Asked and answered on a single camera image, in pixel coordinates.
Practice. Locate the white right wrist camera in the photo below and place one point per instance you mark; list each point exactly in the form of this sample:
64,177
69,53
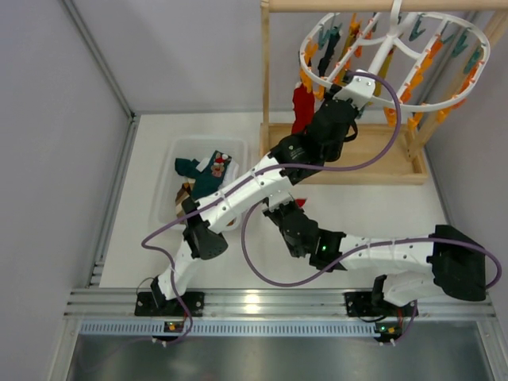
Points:
278,198

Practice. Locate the wooden hanger rack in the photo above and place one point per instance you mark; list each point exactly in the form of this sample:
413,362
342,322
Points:
388,148

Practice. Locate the dark navy hanging sock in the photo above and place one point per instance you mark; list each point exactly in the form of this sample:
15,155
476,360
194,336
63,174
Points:
325,61

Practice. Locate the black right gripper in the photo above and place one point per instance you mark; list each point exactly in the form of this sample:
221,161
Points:
275,210

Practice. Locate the brown patterned socks in bin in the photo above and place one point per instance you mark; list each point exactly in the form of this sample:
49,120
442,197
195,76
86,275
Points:
184,192

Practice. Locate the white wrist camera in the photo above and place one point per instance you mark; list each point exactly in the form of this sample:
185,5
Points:
278,198
359,90

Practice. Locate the dark green sock in bin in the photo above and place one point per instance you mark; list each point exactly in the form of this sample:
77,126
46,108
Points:
208,181

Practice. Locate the perforated white cable duct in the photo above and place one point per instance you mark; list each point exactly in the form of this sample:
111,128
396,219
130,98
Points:
211,328

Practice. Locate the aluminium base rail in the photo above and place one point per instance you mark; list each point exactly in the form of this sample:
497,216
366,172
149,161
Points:
266,303

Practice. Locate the mustard yellow sock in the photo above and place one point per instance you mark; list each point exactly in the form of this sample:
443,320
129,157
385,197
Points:
383,71

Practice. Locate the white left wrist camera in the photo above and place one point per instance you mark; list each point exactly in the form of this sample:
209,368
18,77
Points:
359,90

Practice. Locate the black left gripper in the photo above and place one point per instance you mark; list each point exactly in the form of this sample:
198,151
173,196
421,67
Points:
342,105

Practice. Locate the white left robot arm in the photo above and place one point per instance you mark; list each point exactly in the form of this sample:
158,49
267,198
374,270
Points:
293,159

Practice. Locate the clear plastic bin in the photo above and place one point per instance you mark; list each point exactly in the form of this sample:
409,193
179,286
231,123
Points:
190,147

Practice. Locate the white oval clip hanger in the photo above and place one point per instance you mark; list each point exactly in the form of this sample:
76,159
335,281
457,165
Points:
420,38

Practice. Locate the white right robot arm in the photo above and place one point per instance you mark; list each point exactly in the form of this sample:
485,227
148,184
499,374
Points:
445,262

